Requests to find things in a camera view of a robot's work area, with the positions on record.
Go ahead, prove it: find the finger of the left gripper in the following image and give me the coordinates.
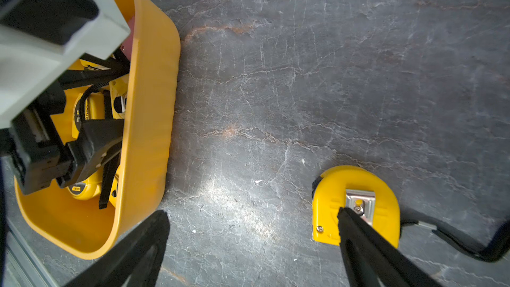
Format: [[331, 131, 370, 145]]
[[57, 119, 124, 189]]

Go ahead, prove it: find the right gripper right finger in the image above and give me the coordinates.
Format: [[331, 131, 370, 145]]
[[337, 208, 440, 286]]

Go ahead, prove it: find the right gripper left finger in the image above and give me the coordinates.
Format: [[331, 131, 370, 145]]
[[66, 210, 170, 286]]

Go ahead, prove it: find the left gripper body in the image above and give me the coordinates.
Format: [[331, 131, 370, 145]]
[[7, 81, 73, 195]]

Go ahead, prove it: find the yellow tape measure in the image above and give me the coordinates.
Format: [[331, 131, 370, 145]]
[[109, 74, 129, 120], [68, 167, 119, 207], [311, 165, 510, 263], [71, 90, 111, 139]]

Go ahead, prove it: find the yellow storage tray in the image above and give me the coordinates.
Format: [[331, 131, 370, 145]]
[[15, 0, 181, 260]]

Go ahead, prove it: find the pink tape measure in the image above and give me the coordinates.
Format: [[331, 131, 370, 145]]
[[119, 17, 135, 62]]

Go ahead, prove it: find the yellow tape measure in tray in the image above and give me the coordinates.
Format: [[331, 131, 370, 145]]
[[68, 167, 119, 207], [71, 90, 111, 139]]

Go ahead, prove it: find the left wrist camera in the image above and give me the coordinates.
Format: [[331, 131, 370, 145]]
[[1, 0, 131, 128]]

